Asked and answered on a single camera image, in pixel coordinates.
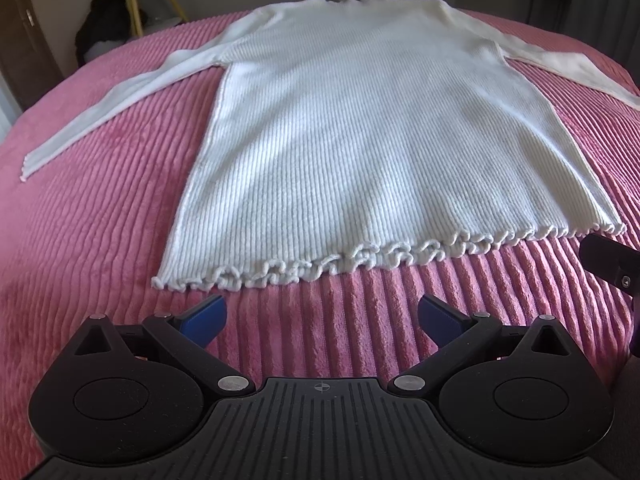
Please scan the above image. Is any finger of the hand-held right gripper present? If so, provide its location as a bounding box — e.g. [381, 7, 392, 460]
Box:
[580, 232, 640, 292]

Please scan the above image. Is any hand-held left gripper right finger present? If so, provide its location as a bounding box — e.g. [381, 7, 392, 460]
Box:
[392, 295, 569, 396]

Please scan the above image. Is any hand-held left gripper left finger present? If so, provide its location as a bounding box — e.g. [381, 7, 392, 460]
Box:
[74, 295, 256, 396]

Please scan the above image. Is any white ribbed knit sweater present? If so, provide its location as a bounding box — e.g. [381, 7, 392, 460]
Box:
[20, 0, 640, 292]

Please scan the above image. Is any pink ribbed blanket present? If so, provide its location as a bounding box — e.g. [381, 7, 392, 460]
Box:
[0, 9, 640, 471]

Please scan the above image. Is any grey curtain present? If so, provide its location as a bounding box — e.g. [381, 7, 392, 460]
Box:
[565, 0, 640, 88]

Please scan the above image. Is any wooden door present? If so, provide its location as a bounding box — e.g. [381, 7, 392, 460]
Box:
[0, 0, 67, 86]

